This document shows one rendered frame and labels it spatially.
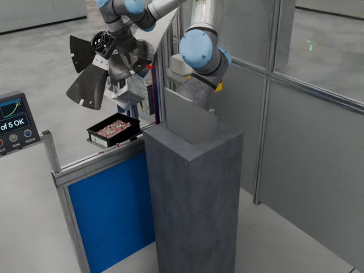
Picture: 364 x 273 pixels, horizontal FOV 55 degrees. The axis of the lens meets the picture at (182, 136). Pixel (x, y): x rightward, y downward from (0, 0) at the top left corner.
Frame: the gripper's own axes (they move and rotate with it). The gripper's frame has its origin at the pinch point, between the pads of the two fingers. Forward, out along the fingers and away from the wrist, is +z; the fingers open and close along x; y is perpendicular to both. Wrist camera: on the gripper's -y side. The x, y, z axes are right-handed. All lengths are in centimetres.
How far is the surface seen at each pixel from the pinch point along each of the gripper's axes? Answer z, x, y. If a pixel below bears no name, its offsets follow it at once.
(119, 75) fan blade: 1.2, 2.1, -5.1
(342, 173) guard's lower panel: 75, -76, 56
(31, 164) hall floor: 101, 132, -68
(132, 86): 16.7, 12.0, 1.8
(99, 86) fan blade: 13.2, 24.4, -11.1
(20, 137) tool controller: -13, -21, -57
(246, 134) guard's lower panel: 83, -9, 54
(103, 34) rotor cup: -7.3, 31.5, 5.6
